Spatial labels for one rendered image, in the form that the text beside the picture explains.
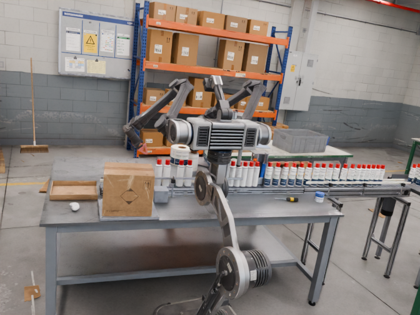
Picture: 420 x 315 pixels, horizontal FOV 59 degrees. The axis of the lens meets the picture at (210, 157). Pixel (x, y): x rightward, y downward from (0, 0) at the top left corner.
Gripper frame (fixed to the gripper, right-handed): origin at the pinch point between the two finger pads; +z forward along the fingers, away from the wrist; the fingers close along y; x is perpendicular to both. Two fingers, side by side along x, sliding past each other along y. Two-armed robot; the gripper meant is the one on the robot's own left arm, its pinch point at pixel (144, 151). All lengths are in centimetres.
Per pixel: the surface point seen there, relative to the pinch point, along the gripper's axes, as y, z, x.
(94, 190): 17.1, 7.5, 44.1
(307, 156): 105, 181, -163
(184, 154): 53, 47, -30
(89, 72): 426, 2, -35
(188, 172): 4.0, 36.5, -17.1
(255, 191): -7, 83, -51
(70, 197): 4, -4, 56
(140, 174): -31.3, -2.5, 12.4
